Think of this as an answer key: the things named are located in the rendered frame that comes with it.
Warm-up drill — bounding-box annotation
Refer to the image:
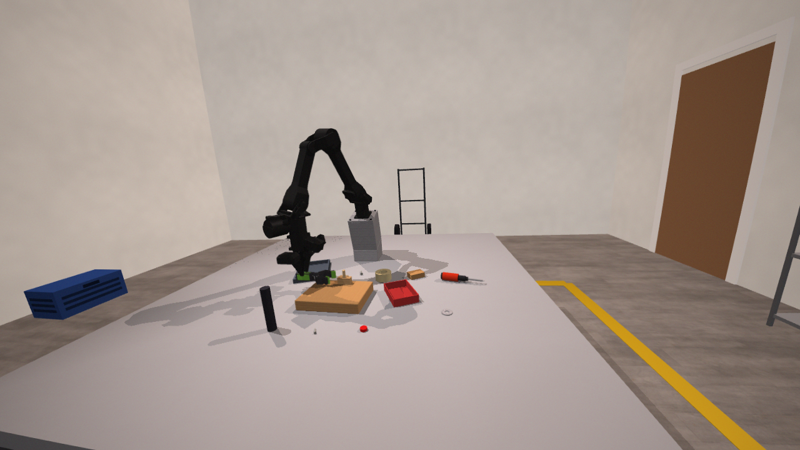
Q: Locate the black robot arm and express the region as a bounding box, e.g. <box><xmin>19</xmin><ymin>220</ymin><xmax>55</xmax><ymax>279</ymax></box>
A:
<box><xmin>262</xmin><ymin>128</ymin><xmax>372</xmax><ymax>253</ymax></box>

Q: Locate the beige ring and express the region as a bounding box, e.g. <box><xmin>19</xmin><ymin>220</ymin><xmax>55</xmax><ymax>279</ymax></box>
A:
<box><xmin>375</xmin><ymin>269</ymin><xmax>392</xmax><ymax>283</ymax></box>

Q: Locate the black cylinder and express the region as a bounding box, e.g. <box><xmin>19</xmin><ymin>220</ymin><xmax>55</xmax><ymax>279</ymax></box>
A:
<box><xmin>259</xmin><ymin>286</ymin><xmax>277</xmax><ymax>332</ymax></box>

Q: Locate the light wooden board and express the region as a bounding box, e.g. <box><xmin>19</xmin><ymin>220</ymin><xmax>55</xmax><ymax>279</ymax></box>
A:
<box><xmin>295</xmin><ymin>280</ymin><xmax>374</xmax><ymax>314</ymax></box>

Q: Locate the red-handled screwdriver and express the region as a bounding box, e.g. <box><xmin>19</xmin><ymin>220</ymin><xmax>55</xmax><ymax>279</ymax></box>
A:
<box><xmin>441</xmin><ymin>272</ymin><xmax>480</xmax><ymax>282</ymax></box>

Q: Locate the red open tray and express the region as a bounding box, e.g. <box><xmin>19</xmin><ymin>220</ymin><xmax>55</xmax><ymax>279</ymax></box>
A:
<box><xmin>384</xmin><ymin>279</ymin><xmax>419</xmax><ymax>308</ymax></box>

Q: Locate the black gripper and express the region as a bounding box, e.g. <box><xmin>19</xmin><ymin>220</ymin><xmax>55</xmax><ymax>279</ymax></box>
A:
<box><xmin>276</xmin><ymin>231</ymin><xmax>315</xmax><ymax>276</ymax></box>

